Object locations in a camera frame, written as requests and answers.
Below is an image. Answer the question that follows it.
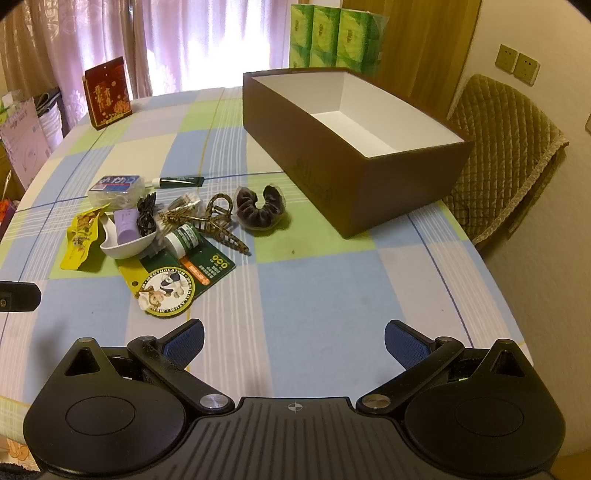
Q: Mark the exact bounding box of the wooden door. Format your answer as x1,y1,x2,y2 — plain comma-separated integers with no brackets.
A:
342,0,483,95

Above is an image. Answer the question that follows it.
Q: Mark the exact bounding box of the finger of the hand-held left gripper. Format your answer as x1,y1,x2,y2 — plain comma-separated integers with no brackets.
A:
0,281,41,313

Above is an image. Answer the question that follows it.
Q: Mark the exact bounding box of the green wall socket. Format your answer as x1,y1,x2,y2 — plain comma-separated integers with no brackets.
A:
495,44,519,75
515,53,541,86

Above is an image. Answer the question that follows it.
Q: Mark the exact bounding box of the green orange card pack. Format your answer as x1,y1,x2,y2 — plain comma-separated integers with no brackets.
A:
121,235,236,319

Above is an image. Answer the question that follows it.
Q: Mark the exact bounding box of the black rack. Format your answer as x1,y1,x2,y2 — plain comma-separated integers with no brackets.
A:
34,88,71,139

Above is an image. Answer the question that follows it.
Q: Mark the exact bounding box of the yellow snack packet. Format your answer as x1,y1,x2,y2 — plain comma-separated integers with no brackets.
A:
60,208,114,271

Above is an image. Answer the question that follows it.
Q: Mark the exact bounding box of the chair with quilted cover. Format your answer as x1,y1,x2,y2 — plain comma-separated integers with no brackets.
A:
443,74,570,245

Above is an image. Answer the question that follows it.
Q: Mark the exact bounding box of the brown cardboard box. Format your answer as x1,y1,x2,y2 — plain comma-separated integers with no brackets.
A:
242,68,474,240

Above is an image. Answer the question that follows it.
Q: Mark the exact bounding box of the white ceramic spoon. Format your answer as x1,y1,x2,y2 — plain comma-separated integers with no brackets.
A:
100,215,160,259

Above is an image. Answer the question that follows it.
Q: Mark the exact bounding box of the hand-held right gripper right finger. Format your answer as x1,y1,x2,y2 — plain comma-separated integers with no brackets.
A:
358,319,534,416

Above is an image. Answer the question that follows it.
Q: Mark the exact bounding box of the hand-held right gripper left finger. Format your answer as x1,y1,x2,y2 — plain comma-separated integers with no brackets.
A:
54,318,235,416

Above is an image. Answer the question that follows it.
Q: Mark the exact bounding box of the pink patterned curtain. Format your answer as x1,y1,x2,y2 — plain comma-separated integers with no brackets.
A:
0,0,296,102

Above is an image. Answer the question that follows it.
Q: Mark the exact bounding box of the leopard hair claw clip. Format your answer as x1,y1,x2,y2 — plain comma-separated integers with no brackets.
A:
198,194,251,256

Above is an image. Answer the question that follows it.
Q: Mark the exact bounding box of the black cable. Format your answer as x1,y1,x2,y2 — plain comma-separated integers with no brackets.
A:
137,194,158,236

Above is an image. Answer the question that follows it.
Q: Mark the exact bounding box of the dark green tube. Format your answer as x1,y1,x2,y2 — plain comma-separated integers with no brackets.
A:
147,175,205,188

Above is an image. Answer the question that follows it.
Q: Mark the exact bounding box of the clear candy packet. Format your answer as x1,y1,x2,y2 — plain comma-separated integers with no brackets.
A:
159,194,204,224

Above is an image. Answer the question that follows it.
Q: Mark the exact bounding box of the brown velvet scrunchie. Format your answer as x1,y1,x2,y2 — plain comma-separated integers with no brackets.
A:
235,185,287,232

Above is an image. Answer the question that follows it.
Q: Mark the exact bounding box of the purple rectangular bar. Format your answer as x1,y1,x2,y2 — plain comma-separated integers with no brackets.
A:
113,209,141,245

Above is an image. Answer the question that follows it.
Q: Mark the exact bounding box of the stack of green tissue packs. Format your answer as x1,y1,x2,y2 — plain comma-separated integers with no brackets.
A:
289,4,389,77

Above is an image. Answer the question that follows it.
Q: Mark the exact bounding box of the clear floss box blue label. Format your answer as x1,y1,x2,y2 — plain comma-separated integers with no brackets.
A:
89,174,145,208

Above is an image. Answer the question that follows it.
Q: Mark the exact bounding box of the red gift box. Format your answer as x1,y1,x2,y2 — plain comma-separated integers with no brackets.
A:
84,56,133,131

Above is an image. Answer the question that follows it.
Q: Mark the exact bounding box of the white bottle green label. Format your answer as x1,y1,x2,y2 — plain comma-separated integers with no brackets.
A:
165,224,204,257

